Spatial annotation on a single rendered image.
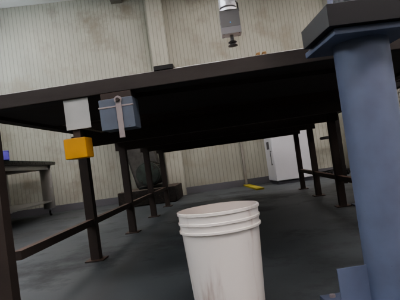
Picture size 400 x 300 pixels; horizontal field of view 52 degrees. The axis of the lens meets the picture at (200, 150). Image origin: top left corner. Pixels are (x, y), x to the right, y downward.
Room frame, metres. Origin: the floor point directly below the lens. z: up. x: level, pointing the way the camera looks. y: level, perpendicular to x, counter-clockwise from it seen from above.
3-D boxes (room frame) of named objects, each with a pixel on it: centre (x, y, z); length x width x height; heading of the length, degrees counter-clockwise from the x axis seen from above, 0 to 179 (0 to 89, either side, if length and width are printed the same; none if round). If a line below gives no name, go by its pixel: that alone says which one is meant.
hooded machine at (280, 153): (7.13, -1.48, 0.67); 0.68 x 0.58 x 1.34; 93
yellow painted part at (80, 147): (1.64, 0.47, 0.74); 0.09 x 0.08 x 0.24; 86
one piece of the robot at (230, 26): (1.81, -0.21, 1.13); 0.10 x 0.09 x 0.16; 178
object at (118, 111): (1.63, 0.29, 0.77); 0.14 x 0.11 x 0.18; 86
